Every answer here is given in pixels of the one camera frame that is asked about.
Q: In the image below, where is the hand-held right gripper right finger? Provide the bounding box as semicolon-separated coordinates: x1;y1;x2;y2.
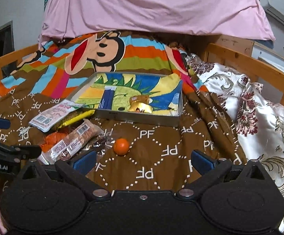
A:
177;149;272;201

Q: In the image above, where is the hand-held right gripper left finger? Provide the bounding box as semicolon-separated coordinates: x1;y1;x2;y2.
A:
17;150;109;201

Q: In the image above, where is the dark candy wrapper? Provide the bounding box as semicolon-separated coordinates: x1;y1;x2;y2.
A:
92;130;115;153

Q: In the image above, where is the clear snack bar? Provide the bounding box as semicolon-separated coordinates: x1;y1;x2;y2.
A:
41;118;104;165

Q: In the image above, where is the orange snack packet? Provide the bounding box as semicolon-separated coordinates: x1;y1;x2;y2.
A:
40;132;67;152

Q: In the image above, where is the mandarin orange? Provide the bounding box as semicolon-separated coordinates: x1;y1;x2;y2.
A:
113;138;130;156

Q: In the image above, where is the white pink snack packet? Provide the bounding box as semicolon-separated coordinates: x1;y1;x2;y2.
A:
29;100;83;133

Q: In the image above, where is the yellow snack packet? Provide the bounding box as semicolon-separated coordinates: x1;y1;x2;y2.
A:
55;108;96;131

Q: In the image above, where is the grey metal tin box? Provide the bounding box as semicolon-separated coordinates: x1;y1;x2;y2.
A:
67;71;183;128

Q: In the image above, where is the cartoon monkey printed blanket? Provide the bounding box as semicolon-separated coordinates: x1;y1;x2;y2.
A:
0;31;249;201

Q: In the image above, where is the floral satin quilt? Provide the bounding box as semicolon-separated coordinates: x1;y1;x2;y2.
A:
181;52;284;234

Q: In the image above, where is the gold wrapped snack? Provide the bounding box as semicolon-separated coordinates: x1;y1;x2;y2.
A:
128;102;154;114

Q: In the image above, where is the small brown pastry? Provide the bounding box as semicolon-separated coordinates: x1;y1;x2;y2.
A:
129;95;150;104

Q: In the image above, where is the blue yellow printed cloth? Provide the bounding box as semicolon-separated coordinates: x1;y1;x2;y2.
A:
74;73;182;116

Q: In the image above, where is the wooden cabinet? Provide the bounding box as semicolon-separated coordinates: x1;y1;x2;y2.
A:
207;35;284;60

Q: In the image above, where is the white appliance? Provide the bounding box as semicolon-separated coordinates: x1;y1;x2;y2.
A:
257;55;284;67

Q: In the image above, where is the pink bed sheet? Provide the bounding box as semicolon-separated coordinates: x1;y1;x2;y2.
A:
39;0;276;45

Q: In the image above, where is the wooden bed frame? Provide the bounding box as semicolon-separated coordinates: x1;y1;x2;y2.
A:
0;43;284;120

